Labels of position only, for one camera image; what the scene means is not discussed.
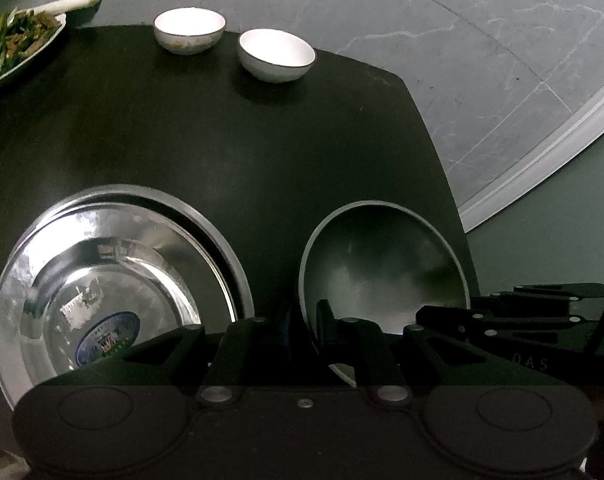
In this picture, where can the white baseboard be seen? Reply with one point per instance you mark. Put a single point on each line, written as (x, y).
(531, 160)

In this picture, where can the stir-fried green vegetables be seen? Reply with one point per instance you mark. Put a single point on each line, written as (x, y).
(9, 42)

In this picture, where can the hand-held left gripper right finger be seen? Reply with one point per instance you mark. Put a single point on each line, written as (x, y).
(332, 335)

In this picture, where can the steel plate with blue sticker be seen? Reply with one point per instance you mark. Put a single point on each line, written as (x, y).
(107, 270)

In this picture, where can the white leek stalk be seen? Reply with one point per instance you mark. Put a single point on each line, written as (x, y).
(67, 4)

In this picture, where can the white oval plate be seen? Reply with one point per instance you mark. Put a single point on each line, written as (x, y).
(37, 55)

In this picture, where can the steel bowl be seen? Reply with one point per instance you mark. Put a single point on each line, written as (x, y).
(381, 260)

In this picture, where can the white ceramic bowl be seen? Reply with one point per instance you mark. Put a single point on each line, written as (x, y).
(189, 30)
(277, 52)

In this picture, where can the large steel plate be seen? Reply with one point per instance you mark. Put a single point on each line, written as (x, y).
(132, 189)

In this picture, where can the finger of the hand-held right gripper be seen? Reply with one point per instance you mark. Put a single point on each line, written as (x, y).
(556, 292)
(506, 322)

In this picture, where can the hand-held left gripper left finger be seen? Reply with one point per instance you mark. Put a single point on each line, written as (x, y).
(262, 345)

